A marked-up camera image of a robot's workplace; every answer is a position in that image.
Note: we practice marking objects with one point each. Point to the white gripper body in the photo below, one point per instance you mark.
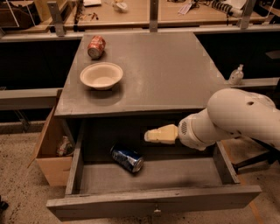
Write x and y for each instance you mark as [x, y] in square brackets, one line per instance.
[187, 132]

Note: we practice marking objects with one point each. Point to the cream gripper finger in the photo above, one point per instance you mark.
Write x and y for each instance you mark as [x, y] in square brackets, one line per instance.
[164, 135]

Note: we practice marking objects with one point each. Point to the blue pepsi can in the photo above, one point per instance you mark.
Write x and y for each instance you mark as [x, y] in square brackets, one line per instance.
[126, 158]

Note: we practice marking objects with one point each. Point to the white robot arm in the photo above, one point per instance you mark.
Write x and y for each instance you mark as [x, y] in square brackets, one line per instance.
[229, 113]

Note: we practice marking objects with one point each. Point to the open grey top drawer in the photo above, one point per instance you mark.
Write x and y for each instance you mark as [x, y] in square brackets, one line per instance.
[176, 179]

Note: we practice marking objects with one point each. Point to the metal drawer knob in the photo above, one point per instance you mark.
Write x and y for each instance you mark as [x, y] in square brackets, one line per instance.
[157, 210]

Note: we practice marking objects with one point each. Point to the red soda can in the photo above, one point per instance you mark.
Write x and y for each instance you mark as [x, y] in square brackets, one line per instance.
[96, 47]

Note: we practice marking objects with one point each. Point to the clear sanitizer bottle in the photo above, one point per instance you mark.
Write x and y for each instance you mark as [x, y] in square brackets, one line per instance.
[236, 76]

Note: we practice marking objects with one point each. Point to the grey cabinet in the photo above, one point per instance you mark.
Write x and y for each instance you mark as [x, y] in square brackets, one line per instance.
[166, 76]

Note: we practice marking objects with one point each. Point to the black office chair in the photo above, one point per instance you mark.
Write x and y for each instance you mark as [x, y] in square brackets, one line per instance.
[271, 156]

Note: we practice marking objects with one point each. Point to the white paper bowl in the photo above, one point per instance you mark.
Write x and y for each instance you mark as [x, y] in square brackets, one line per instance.
[101, 76]

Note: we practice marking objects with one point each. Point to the crumpled wrapper in box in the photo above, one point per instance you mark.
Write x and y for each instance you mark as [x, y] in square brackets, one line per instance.
[64, 148]

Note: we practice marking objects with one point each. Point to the cardboard box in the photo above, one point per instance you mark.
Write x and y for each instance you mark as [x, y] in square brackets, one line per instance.
[56, 169]

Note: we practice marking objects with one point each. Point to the wooden desk in background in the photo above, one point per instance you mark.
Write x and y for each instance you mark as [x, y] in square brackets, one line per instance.
[79, 15]

